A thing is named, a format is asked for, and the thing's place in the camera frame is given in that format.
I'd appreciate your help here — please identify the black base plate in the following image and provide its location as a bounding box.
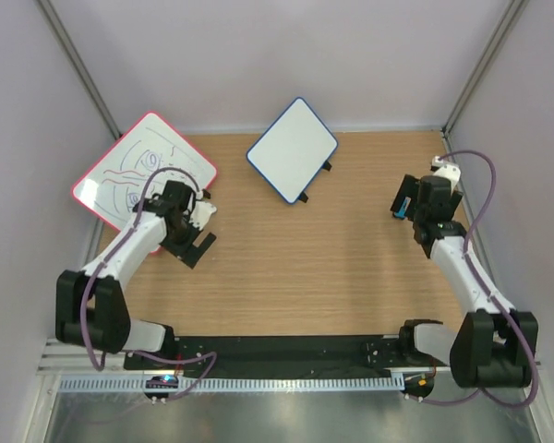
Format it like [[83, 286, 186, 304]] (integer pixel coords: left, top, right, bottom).
[[122, 334, 454, 371]]

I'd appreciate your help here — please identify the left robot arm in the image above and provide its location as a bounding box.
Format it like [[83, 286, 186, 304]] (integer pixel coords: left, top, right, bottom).
[[55, 180, 217, 369]]

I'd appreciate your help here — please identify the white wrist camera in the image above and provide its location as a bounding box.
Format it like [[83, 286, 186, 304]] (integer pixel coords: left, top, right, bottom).
[[431, 156, 461, 190], [189, 201, 217, 231]]

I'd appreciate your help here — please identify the left corner aluminium post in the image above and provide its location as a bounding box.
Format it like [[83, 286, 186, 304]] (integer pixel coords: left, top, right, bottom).
[[35, 0, 123, 139]]

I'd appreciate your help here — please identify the blue framed whiteboard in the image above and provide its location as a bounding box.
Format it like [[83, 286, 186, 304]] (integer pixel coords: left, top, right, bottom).
[[246, 97, 339, 205]]

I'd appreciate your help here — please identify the corner aluminium post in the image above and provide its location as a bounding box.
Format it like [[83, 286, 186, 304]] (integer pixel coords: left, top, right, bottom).
[[441, 0, 528, 138], [35, 0, 123, 139]]

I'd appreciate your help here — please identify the right corner aluminium post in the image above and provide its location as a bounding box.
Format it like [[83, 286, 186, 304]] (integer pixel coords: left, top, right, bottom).
[[441, 0, 528, 138]]

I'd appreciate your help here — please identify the blue board wire stand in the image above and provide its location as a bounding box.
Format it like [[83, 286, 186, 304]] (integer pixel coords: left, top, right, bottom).
[[297, 161, 331, 203]]

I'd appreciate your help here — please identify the slotted cable duct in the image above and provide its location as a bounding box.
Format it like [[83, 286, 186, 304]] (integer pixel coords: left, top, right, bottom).
[[58, 374, 404, 394]]

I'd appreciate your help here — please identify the aluminium rail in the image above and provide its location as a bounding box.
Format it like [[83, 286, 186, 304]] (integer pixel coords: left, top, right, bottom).
[[36, 331, 544, 376]]

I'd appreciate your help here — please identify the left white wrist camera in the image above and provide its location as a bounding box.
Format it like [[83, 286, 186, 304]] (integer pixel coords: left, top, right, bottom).
[[189, 201, 217, 231]]

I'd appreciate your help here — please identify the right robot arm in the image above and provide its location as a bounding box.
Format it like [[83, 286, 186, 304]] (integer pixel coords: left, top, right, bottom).
[[391, 174, 538, 389]]

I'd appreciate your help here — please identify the pink framed whiteboard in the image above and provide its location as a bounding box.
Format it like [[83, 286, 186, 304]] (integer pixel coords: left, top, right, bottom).
[[72, 112, 217, 231]]

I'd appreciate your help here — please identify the blue whiteboard eraser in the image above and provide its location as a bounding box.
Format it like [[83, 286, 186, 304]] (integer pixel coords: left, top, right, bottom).
[[392, 197, 411, 220]]

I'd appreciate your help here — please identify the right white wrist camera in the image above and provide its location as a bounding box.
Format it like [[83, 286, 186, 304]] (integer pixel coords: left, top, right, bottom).
[[431, 156, 461, 190]]

